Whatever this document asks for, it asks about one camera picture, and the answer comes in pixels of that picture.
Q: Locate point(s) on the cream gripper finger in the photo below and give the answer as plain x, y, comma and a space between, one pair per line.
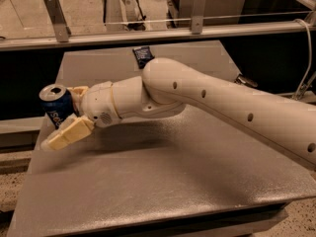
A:
77, 94
71, 130

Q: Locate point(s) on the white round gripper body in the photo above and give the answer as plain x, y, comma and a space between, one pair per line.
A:
97, 103

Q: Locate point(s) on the blue pepsi can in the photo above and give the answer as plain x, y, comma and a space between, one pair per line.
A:
56, 100

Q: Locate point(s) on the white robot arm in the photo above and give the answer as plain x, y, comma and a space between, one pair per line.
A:
166, 86

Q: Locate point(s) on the dark blue snack packet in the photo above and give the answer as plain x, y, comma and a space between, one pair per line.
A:
143, 55

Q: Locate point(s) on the black candy bar wrapper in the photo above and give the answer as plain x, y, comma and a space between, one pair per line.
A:
242, 80

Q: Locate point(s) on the long metal rail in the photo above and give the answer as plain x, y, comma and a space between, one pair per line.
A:
125, 38

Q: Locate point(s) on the left metal rail bracket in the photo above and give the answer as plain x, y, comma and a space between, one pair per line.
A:
61, 30

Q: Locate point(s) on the metal rail bracket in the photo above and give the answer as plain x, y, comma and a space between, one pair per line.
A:
61, 30
197, 16

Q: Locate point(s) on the right metal rail bracket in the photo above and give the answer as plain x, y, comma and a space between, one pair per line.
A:
197, 16

